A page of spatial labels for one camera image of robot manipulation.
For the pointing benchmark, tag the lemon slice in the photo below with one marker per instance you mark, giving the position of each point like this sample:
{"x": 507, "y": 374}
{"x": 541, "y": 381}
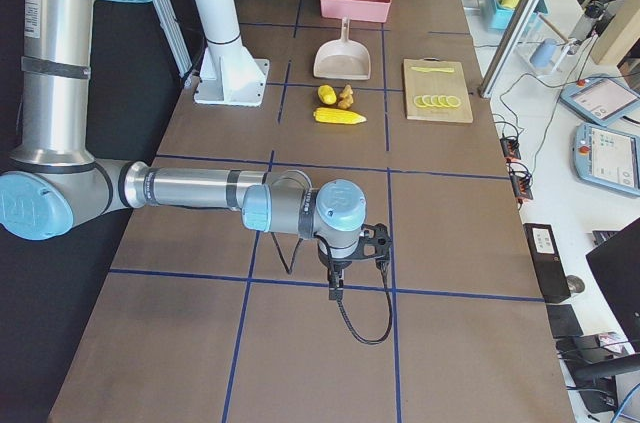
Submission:
{"x": 419, "y": 102}
{"x": 428, "y": 101}
{"x": 436, "y": 101}
{"x": 444, "y": 101}
{"x": 452, "y": 101}

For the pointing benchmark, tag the near blue teach pendant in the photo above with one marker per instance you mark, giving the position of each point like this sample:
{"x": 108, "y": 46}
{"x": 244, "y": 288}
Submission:
{"x": 607, "y": 158}

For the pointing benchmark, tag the black monitor corner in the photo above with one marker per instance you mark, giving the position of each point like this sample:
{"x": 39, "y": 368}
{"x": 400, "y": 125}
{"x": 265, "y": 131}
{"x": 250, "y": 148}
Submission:
{"x": 614, "y": 263}

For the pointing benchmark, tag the beige plastic dustpan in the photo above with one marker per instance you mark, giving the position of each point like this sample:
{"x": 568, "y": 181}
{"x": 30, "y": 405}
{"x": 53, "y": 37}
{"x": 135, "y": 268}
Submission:
{"x": 342, "y": 58}

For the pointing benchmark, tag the wooden cutting board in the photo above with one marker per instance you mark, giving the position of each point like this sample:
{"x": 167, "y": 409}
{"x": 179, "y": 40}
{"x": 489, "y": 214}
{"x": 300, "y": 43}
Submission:
{"x": 419, "y": 84}

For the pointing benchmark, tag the white central mounting post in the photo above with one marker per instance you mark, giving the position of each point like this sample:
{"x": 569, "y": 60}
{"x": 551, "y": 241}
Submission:
{"x": 229, "y": 75}

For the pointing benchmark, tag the yellow toy corn cob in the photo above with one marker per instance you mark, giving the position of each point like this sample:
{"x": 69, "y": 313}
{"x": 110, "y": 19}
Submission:
{"x": 337, "y": 116}

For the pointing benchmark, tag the orange black connector block near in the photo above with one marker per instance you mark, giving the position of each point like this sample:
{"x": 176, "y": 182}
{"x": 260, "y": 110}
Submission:
{"x": 521, "y": 182}

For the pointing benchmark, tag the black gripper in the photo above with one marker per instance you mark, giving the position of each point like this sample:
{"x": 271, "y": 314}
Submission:
{"x": 334, "y": 263}

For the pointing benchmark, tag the yellow toy potato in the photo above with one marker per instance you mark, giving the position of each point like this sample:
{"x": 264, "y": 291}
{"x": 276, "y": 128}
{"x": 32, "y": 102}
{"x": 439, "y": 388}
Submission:
{"x": 327, "y": 94}

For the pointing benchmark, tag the brown toy ginger root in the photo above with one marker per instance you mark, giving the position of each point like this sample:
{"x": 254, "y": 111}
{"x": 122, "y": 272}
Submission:
{"x": 345, "y": 98}

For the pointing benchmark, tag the far blue teach pendant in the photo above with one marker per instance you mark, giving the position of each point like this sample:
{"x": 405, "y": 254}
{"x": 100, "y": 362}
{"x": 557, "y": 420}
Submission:
{"x": 600, "y": 99}

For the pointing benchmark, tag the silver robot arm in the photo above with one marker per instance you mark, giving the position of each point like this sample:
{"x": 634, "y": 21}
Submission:
{"x": 57, "y": 184}

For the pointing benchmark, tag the blue plastic cup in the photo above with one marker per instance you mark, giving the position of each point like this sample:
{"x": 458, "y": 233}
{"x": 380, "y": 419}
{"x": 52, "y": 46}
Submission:
{"x": 543, "y": 53}

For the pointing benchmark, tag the aluminium frame post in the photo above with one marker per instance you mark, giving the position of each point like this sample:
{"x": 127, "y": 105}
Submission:
{"x": 507, "y": 44}

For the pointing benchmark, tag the teal tray with blocks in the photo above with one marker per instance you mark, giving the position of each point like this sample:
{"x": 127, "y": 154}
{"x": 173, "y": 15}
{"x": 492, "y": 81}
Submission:
{"x": 505, "y": 5}

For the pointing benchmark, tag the orange black connector block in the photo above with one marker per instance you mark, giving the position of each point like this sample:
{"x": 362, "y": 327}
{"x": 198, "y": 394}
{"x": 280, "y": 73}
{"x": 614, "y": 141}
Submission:
{"x": 521, "y": 182}
{"x": 510, "y": 148}

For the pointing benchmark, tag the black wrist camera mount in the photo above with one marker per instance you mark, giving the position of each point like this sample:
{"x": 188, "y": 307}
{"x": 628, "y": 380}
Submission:
{"x": 374, "y": 243}

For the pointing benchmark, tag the black rectangular box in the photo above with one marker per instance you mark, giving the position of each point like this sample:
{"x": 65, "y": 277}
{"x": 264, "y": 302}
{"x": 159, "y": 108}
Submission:
{"x": 546, "y": 262}

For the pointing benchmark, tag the orange black connector block far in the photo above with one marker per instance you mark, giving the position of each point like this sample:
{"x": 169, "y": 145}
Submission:
{"x": 510, "y": 148}

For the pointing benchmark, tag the blue teach pendant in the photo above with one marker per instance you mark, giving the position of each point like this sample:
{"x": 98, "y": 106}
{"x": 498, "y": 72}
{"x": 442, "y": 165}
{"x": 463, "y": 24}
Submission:
{"x": 607, "y": 158}
{"x": 600, "y": 99}

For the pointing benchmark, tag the clear rack with wooden dowel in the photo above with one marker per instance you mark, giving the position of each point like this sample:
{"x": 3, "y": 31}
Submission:
{"x": 538, "y": 29}

